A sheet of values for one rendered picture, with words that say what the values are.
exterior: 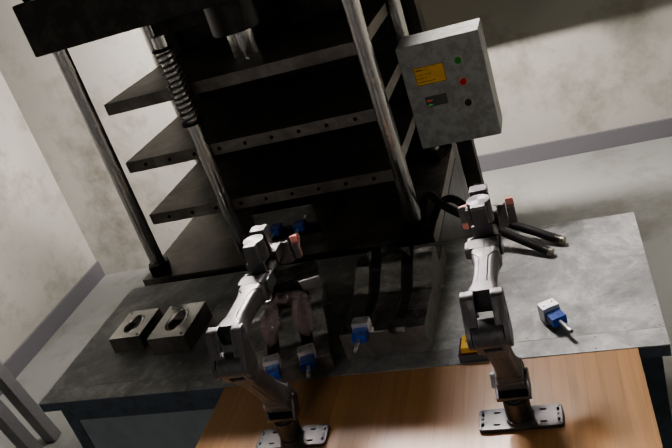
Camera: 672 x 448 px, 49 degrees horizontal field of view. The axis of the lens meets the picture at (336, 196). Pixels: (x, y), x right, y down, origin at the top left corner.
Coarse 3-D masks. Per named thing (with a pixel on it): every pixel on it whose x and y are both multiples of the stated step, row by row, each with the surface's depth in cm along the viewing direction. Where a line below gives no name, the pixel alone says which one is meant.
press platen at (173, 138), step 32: (352, 64) 336; (384, 64) 319; (224, 96) 356; (256, 96) 337; (288, 96) 319; (320, 96) 304; (352, 96) 289; (224, 128) 304; (256, 128) 290; (288, 128) 279; (320, 128) 276; (128, 160) 305; (160, 160) 298
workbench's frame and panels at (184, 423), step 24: (648, 360) 193; (648, 384) 197; (48, 408) 249; (72, 408) 246; (96, 408) 251; (120, 408) 248; (144, 408) 246; (168, 408) 243; (192, 408) 241; (96, 432) 257; (120, 432) 255; (144, 432) 252; (168, 432) 249; (192, 432) 246
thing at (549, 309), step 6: (546, 300) 206; (552, 300) 205; (540, 306) 205; (546, 306) 204; (552, 306) 203; (558, 306) 204; (540, 312) 206; (546, 312) 203; (552, 312) 203; (558, 312) 202; (540, 318) 207; (546, 318) 204; (552, 318) 200; (558, 318) 200; (564, 318) 201; (546, 324) 205; (552, 324) 201; (558, 324) 201; (564, 324) 198; (570, 330) 196
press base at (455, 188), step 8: (456, 168) 348; (456, 176) 344; (456, 184) 340; (448, 192) 319; (456, 192) 336; (464, 200) 354; (448, 216) 308; (448, 224) 305; (456, 224) 323; (440, 232) 289; (448, 232) 302; (456, 232) 319; (464, 232) 338; (440, 240) 285
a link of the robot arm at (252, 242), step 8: (248, 240) 194; (256, 240) 192; (264, 240) 194; (248, 248) 190; (256, 248) 191; (264, 248) 193; (248, 256) 191; (256, 256) 191; (264, 256) 193; (248, 264) 192; (256, 264) 192; (264, 264) 192; (256, 272) 193; (264, 272) 192; (272, 272) 192; (240, 280) 193; (272, 280) 191; (272, 288) 190
